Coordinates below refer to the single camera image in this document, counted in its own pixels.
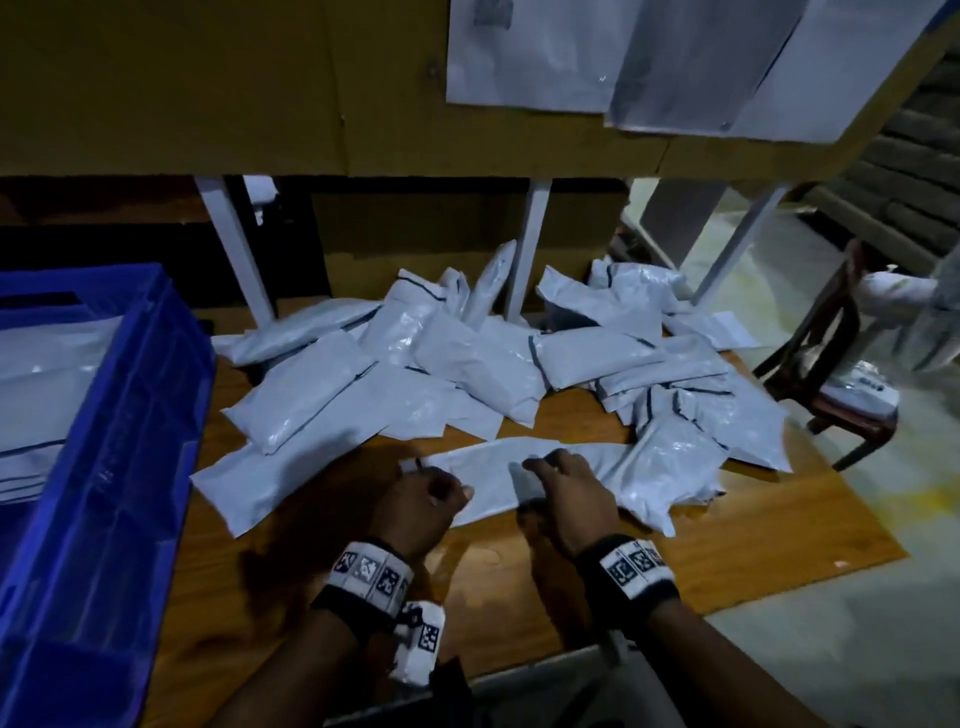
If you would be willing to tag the right marker wristband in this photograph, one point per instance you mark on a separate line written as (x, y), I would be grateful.
(630, 575)

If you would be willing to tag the person's left forearm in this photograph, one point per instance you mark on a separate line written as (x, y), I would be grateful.
(293, 675)

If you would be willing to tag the brown wooden chair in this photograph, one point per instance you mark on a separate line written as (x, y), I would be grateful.
(818, 390)

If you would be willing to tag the left marker wristband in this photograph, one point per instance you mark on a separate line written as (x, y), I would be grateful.
(368, 578)

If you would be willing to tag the pile of grey mailer bags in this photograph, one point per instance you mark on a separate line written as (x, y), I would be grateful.
(450, 360)

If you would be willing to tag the person's left hand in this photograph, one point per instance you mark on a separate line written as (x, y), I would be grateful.
(420, 510)

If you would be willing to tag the wooden table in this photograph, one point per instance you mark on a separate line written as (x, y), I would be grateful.
(780, 540)

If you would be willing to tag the white metal shelf leg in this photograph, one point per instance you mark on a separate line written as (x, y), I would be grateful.
(236, 248)
(527, 248)
(740, 243)

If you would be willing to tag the marker wristband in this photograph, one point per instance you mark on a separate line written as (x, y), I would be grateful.
(368, 578)
(630, 575)

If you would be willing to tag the white printed paper sheet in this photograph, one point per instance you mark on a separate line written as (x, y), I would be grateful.
(855, 68)
(533, 53)
(705, 60)

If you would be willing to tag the packed white bags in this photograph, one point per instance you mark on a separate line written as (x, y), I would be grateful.
(53, 390)

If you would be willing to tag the blue plastic crate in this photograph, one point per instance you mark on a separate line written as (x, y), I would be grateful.
(135, 555)

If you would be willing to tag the person's right hand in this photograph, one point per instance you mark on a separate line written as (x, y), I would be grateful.
(578, 503)

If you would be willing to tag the white standing fan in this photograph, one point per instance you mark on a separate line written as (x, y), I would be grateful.
(908, 308)

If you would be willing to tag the grey mailer bag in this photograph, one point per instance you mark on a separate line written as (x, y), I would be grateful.
(488, 473)

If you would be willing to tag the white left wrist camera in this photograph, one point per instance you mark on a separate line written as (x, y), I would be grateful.
(420, 642)

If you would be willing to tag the person's right forearm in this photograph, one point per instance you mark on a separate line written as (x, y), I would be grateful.
(720, 675)

